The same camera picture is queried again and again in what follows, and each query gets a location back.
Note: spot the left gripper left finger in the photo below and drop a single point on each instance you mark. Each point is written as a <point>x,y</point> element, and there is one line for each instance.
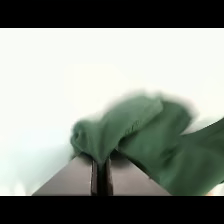
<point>71,178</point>

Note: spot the green garment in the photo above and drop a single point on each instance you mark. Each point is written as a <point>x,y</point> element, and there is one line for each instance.
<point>160,143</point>

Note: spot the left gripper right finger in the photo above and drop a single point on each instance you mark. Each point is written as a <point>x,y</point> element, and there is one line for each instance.
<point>130,181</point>

